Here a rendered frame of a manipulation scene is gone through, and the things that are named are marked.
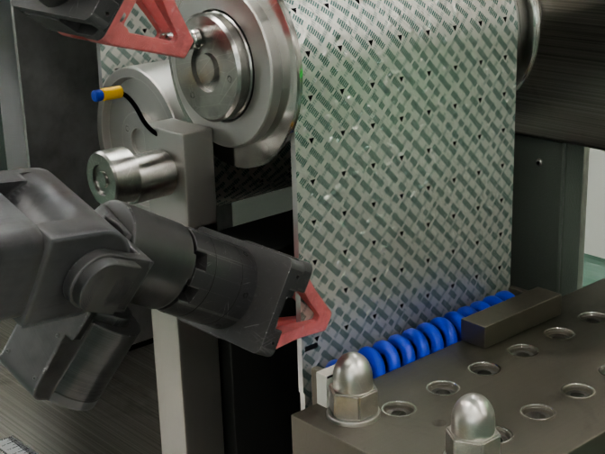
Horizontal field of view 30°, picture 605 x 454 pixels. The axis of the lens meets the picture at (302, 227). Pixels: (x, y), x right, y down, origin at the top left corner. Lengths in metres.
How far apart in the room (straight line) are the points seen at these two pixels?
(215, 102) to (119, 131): 0.17
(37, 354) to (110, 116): 0.31
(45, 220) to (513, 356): 0.39
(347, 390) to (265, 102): 0.20
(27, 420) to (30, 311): 0.48
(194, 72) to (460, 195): 0.24
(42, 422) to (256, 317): 0.40
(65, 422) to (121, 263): 0.47
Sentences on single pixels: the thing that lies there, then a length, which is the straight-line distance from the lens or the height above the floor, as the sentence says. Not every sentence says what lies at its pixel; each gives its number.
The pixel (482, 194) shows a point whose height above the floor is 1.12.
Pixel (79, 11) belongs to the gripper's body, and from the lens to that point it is 0.70.
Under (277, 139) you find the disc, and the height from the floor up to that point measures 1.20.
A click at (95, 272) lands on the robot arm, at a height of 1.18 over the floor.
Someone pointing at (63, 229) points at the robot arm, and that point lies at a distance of 0.60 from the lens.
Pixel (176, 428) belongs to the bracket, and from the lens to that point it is 0.88.
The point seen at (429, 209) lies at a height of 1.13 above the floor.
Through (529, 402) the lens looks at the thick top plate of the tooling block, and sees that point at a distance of 0.79.
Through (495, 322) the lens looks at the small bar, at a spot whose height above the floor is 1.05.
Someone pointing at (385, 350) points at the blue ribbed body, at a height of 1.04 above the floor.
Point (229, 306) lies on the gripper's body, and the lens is 0.72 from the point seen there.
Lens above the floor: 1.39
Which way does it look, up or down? 18 degrees down
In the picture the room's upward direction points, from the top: 2 degrees counter-clockwise
